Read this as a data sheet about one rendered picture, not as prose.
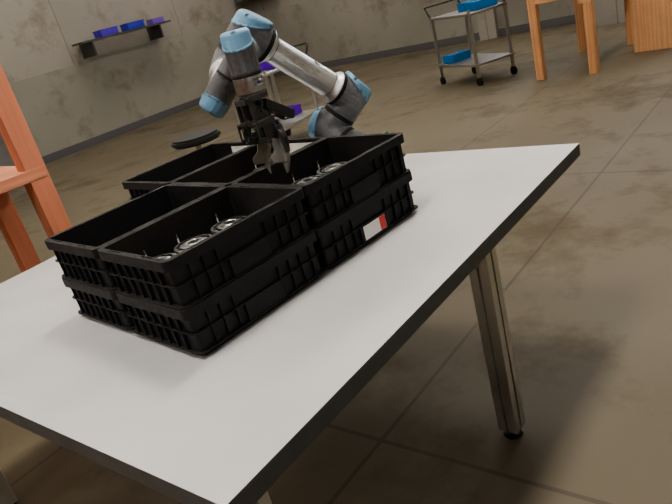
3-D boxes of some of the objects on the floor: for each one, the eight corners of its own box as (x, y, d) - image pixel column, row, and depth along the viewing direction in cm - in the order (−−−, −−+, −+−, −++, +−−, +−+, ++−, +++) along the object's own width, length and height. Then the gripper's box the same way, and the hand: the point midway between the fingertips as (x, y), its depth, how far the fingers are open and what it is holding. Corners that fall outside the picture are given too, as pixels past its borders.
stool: (217, 205, 513) (191, 127, 488) (279, 200, 481) (254, 116, 457) (170, 236, 467) (138, 151, 442) (235, 232, 435) (204, 141, 411)
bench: (277, 292, 326) (236, 164, 300) (599, 331, 225) (579, 143, 199) (-23, 519, 216) (-129, 348, 190) (343, 792, 116) (224, 507, 90)
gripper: (221, 102, 157) (247, 182, 164) (255, 97, 149) (280, 181, 157) (245, 92, 162) (269, 170, 170) (279, 87, 155) (302, 169, 162)
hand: (280, 167), depth 165 cm, fingers open, 5 cm apart
